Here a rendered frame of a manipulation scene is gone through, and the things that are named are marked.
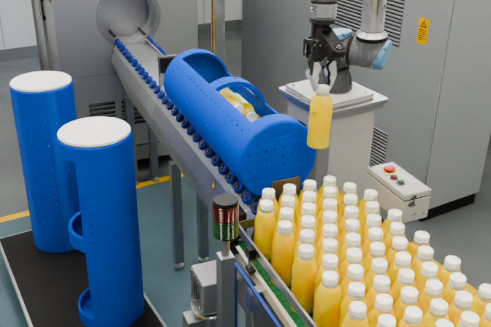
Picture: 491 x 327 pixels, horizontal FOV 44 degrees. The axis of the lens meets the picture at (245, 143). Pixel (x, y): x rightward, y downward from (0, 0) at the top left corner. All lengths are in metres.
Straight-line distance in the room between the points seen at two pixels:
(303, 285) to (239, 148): 0.56
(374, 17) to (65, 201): 1.75
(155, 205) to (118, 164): 1.57
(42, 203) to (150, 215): 0.87
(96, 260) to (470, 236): 2.22
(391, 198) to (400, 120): 1.86
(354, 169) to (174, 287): 1.21
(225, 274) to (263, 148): 0.56
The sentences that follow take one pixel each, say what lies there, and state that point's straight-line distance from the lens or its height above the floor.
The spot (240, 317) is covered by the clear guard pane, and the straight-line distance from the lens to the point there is 1.86.
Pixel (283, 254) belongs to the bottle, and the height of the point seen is 1.02.
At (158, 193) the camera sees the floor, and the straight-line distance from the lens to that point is 4.06.
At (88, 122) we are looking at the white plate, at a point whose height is 1.04.
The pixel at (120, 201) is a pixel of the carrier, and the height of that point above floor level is 0.78.
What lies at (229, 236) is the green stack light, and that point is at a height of 1.17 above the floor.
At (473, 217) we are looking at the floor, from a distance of 4.07.
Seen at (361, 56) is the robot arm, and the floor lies 1.34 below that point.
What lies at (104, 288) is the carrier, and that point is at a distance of 2.66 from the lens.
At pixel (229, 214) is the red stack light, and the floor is 1.23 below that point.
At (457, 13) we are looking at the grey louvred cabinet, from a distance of 3.44.
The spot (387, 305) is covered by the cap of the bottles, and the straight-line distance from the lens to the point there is 1.47.
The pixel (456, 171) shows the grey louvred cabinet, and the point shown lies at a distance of 3.92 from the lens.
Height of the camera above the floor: 2.01
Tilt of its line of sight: 25 degrees down
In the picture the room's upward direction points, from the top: 1 degrees clockwise
